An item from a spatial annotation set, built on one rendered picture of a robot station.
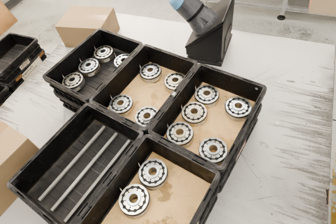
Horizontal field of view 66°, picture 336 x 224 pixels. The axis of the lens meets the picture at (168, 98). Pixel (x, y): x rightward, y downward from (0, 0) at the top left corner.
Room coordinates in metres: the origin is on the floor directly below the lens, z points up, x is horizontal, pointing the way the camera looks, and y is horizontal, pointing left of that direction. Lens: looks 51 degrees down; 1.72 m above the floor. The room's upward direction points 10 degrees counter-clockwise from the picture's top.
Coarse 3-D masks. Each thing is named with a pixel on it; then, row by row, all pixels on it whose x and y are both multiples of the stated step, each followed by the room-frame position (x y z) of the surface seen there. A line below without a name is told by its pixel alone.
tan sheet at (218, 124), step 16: (192, 96) 0.71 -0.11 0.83; (224, 96) 0.68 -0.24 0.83; (240, 96) 0.66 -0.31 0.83; (208, 112) 0.61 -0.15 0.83; (224, 112) 0.60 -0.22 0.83; (192, 128) 0.55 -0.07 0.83; (208, 128) 0.54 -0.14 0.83; (224, 128) 0.52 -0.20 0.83; (240, 128) 0.51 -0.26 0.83; (192, 144) 0.48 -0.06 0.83
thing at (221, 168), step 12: (192, 72) 0.76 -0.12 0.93; (228, 72) 0.72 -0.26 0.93; (252, 84) 0.64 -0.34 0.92; (168, 108) 0.60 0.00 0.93; (252, 108) 0.53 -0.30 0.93; (156, 120) 0.55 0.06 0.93; (240, 132) 0.44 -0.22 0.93; (192, 156) 0.38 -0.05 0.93; (228, 156) 0.36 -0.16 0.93; (216, 168) 0.33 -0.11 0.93
